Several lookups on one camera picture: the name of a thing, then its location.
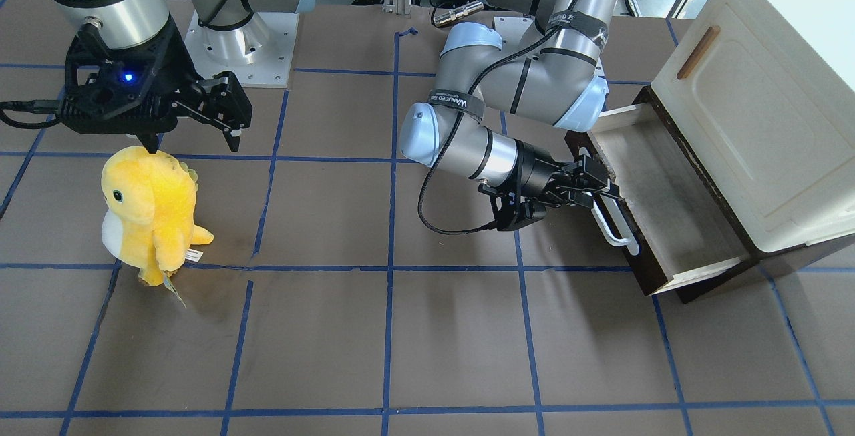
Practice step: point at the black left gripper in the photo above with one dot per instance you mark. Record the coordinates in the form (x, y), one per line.
(536, 167)

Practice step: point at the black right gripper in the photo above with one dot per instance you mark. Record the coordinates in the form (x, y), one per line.
(175, 57)

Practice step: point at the wooden drawer with white handle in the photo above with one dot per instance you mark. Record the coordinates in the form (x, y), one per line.
(679, 235)

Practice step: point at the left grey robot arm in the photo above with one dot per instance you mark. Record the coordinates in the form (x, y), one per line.
(549, 77)

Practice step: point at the yellow plush dinosaur toy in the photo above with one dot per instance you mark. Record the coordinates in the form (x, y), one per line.
(149, 224)

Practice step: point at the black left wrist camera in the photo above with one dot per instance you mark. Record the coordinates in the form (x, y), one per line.
(512, 212)

